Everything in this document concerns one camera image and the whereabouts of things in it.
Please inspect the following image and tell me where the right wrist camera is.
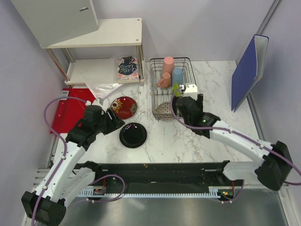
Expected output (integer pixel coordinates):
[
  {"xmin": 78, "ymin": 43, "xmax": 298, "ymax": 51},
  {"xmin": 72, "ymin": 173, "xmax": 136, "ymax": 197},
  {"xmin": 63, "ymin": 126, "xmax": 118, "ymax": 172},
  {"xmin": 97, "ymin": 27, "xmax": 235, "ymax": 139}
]
[{"xmin": 180, "ymin": 83, "xmax": 198, "ymax": 100}]

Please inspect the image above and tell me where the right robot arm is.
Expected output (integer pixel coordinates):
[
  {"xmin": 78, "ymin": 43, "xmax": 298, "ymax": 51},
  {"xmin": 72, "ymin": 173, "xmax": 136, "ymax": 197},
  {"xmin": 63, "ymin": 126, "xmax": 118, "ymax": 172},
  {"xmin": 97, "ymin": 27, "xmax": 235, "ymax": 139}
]
[{"xmin": 171, "ymin": 94, "xmax": 293, "ymax": 191}]

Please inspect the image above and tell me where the red folder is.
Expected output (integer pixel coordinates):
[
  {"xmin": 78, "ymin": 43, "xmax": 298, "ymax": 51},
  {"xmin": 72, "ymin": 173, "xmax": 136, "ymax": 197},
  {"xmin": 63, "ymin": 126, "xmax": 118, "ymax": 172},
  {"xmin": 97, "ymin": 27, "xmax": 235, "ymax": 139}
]
[{"xmin": 52, "ymin": 88, "xmax": 95, "ymax": 134}]

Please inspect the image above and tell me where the blue cup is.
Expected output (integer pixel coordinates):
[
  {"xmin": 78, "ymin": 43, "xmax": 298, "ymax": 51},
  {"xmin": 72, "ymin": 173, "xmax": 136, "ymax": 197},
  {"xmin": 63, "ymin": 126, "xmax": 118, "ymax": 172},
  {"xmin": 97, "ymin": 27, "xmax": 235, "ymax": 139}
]
[{"xmin": 171, "ymin": 67, "xmax": 184, "ymax": 86}]

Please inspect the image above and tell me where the white two-tier shelf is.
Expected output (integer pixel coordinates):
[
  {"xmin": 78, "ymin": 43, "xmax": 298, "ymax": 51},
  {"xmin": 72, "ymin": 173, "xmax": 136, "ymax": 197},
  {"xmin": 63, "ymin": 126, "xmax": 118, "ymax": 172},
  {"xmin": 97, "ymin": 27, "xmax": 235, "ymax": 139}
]
[{"xmin": 45, "ymin": 18, "xmax": 145, "ymax": 85}]

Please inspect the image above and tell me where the clear plastic bag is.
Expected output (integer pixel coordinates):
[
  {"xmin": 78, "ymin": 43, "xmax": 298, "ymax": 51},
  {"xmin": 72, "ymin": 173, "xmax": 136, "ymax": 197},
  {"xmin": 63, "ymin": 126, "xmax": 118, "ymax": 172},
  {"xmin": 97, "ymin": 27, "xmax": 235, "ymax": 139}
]
[{"xmin": 85, "ymin": 82, "xmax": 123, "ymax": 100}]

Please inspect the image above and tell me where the black wire dish rack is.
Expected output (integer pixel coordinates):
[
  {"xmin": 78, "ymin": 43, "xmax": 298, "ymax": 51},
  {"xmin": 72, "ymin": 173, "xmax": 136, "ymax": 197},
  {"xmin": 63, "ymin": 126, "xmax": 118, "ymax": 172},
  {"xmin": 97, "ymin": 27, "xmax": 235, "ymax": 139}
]
[{"xmin": 150, "ymin": 57, "xmax": 197, "ymax": 120}]

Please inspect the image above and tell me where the black plate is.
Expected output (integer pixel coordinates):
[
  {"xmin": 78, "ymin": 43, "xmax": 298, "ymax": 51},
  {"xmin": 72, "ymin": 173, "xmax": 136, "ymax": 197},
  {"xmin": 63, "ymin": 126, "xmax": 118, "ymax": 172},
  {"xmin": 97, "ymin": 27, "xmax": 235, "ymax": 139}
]
[{"xmin": 119, "ymin": 122, "xmax": 147, "ymax": 148}]

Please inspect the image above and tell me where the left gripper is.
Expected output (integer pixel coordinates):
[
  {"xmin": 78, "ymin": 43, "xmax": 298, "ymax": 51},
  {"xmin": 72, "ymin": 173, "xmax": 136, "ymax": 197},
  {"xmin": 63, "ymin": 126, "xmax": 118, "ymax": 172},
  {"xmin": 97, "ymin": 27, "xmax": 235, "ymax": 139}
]
[{"xmin": 94, "ymin": 107, "xmax": 125, "ymax": 135}]

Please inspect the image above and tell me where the red floral plate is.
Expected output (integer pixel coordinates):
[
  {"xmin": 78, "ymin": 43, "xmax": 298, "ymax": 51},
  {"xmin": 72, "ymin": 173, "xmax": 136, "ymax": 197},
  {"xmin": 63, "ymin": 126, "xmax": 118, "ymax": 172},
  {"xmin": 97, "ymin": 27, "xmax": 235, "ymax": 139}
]
[{"xmin": 111, "ymin": 96, "xmax": 137, "ymax": 120}]

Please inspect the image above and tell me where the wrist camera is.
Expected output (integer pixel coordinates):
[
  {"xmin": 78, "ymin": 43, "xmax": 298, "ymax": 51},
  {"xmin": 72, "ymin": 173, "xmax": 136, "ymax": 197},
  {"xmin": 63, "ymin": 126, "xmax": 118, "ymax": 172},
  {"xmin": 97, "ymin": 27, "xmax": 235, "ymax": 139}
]
[
  {"xmin": 180, "ymin": 83, "xmax": 198, "ymax": 100},
  {"xmin": 91, "ymin": 97, "xmax": 103, "ymax": 108}
]

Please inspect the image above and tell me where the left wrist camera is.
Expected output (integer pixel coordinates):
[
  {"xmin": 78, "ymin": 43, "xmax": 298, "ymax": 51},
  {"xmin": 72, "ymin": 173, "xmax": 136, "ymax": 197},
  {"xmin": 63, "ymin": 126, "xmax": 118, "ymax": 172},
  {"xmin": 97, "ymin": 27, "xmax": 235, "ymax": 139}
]
[{"xmin": 91, "ymin": 97, "xmax": 103, "ymax": 108}]

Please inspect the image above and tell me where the green plate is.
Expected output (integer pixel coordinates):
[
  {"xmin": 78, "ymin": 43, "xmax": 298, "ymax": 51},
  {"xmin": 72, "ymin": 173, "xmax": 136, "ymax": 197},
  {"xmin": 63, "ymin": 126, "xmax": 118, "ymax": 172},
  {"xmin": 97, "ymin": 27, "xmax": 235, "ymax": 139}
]
[{"xmin": 173, "ymin": 83, "xmax": 181, "ymax": 97}]

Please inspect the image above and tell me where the white cable duct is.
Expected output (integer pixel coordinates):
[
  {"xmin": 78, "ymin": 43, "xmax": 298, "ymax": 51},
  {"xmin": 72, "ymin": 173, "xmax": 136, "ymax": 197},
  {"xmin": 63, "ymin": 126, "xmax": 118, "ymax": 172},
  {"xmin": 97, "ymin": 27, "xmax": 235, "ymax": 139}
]
[{"xmin": 77, "ymin": 186, "xmax": 244, "ymax": 198}]

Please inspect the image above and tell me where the pink mug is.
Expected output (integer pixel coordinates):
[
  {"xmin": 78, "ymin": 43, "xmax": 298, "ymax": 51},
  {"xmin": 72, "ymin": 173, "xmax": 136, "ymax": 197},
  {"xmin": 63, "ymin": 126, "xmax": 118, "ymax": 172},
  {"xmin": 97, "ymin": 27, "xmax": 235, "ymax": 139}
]
[{"xmin": 157, "ymin": 73, "xmax": 171, "ymax": 89}]

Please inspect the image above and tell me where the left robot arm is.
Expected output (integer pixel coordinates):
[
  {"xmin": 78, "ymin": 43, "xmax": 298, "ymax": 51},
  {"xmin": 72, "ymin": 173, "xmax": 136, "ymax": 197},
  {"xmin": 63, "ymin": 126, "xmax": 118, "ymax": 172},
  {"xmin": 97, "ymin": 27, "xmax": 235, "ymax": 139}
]
[{"xmin": 21, "ymin": 105, "xmax": 125, "ymax": 226}]

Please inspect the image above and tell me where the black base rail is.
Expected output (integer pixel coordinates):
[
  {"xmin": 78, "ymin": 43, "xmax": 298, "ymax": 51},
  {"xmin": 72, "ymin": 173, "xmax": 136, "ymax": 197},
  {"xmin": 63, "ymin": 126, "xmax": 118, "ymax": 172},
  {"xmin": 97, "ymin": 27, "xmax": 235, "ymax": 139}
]
[{"xmin": 75, "ymin": 161, "xmax": 243, "ymax": 193}]

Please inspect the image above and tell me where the grey cabinet door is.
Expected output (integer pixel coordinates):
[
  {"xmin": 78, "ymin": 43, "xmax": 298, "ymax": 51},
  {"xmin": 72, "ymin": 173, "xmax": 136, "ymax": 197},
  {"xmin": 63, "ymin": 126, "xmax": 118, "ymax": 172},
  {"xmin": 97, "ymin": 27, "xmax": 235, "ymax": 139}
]
[{"xmin": 12, "ymin": 0, "xmax": 98, "ymax": 48}]

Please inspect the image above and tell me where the book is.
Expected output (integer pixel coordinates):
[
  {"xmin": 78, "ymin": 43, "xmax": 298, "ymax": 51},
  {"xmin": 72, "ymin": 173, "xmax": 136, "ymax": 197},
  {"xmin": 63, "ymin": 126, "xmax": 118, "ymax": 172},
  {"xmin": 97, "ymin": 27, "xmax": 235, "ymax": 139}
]
[{"xmin": 117, "ymin": 56, "xmax": 139, "ymax": 84}]

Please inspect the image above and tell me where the blue binder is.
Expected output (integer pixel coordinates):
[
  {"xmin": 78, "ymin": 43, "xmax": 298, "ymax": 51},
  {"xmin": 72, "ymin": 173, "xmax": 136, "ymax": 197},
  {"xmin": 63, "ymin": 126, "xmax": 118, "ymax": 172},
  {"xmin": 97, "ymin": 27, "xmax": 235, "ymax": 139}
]
[{"xmin": 231, "ymin": 34, "xmax": 269, "ymax": 112}]

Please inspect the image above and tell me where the patterned bowl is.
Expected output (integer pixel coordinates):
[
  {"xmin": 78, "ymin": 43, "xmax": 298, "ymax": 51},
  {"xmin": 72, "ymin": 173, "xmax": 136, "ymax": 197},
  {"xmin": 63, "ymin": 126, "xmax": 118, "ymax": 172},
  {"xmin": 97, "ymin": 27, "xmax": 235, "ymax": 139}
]
[{"xmin": 156, "ymin": 102, "xmax": 174, "ymax": 121}]

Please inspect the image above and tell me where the tall pink cup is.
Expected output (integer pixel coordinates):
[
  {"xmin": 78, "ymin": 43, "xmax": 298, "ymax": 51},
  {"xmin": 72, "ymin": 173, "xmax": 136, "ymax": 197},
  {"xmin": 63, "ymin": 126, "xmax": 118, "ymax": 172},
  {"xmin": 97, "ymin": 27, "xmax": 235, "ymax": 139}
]
[{"xmin": 161, "ymin": 56, "xmax": 174, "ymax": 74}]

